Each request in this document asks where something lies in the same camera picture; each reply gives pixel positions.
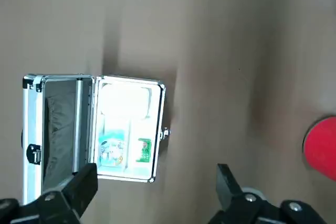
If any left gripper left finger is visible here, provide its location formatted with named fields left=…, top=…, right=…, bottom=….
left=0, top=163, right=98, bottom=224

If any small aluminium case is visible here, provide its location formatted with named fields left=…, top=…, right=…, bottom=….
left=21, top=73, right=172, bottom=206

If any blue printed packet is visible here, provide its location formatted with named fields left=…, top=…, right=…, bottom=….
left=98, top=129, right=125, bottom=167

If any red push-button trash can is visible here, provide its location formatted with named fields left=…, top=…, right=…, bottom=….
left=301, top=115, right=336, bottom=182

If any green printed packet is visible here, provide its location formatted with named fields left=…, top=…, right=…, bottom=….
left=135, top=137, right=151, bottom=163

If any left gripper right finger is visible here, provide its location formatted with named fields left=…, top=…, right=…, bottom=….
left=209, top=163, right=329, bottom=224

